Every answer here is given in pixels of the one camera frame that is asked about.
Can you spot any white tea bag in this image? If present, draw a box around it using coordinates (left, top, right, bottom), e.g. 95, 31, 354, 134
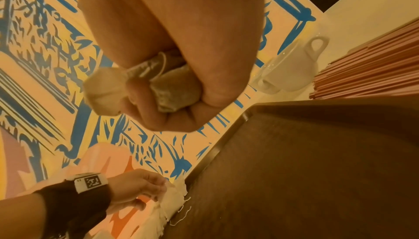
82, 51, 203, 117

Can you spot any row of tea bags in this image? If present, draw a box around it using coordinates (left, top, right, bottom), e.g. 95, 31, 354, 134
131, 178, 192, 239

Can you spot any bundle of red stir sticks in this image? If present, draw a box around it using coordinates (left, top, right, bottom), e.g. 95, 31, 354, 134
309, 17, 419, 100

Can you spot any small white cup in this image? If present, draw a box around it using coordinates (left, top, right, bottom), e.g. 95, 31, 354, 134
252, 35, 330, 95

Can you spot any person's left forearm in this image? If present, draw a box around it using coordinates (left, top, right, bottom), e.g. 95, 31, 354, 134
0, 191, 50, 239

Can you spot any person's left hand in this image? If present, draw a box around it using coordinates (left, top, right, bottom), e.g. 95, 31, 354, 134
106, 168, 171, 215

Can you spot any black left wristband with markers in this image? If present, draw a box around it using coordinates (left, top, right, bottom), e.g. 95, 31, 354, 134
34, 172, 112, 239

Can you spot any person's right hand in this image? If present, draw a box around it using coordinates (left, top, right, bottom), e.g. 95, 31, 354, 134
70, 0, 266, 134

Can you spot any dark brown tray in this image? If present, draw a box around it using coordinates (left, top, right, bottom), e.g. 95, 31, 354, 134
160, 95, 419, 239

